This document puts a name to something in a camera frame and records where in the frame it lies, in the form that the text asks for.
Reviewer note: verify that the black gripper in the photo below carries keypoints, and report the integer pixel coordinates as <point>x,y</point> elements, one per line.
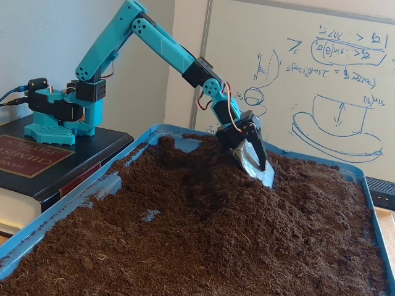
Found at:
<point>232,136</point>

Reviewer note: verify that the brown soil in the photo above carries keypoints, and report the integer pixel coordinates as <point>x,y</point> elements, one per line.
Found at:
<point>247,231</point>

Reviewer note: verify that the blue plastic tray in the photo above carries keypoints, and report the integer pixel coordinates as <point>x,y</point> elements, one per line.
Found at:
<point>77,197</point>

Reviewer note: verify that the black chemistry physics handbook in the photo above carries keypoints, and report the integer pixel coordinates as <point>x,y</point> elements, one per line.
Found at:
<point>18,160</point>

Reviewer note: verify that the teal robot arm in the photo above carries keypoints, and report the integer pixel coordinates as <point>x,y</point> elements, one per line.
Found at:
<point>166,49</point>

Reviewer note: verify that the whiteboard with blue drawings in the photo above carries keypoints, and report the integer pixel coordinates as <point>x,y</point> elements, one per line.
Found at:
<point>308,92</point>

